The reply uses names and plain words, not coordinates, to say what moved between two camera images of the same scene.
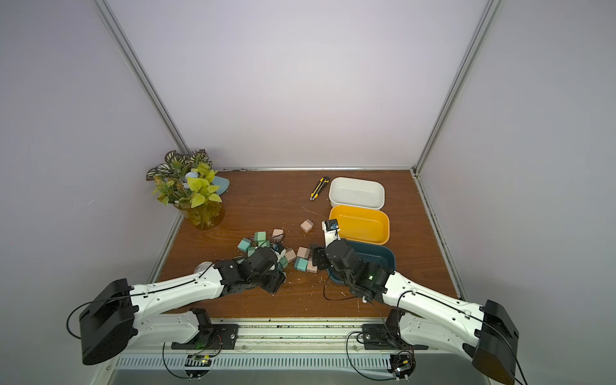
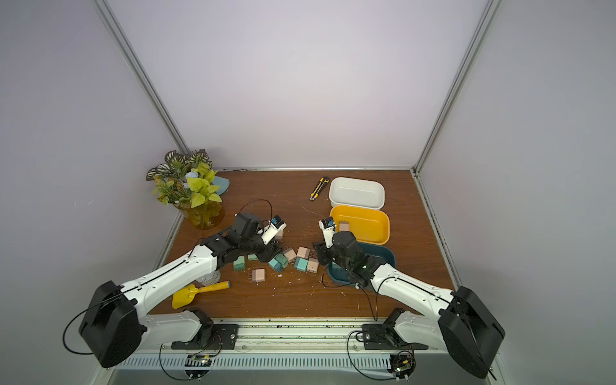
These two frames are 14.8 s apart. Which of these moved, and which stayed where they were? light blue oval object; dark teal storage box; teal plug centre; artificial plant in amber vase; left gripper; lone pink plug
Moved: lone pink plug; left gripper
Stayed: light blue oval object; teal plug centre; dark teal storage box; artificial plant in amber vase
